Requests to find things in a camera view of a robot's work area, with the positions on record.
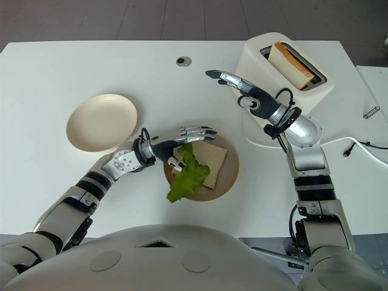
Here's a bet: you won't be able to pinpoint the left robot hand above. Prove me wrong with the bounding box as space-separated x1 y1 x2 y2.
141 126 218 173

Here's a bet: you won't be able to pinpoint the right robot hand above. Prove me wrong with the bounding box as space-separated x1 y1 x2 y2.
205 69 289 125

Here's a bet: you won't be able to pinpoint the green lettuce leaf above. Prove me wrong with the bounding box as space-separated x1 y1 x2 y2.
166 142 210 203

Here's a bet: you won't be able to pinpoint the bread slice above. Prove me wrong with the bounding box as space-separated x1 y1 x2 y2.
269 42 315 91
172 141 228 189

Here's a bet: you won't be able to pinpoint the cream toaster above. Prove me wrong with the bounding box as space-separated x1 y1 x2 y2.
235 30 335 149

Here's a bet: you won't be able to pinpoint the cream plate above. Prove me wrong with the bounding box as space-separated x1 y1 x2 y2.
65 93 139 153

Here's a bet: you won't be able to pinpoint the tan plate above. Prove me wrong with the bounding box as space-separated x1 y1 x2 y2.
163 133 240 202

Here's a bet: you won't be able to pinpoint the small metal spring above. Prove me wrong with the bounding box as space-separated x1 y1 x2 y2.
363 106 381 119

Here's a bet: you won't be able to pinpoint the robot body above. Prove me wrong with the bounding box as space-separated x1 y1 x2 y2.
4 223 301 291

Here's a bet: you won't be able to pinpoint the black cable with plug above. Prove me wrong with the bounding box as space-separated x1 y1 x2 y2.
343 139 388 158

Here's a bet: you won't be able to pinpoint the white cord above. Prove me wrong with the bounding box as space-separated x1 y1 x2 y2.
315 136 388 166

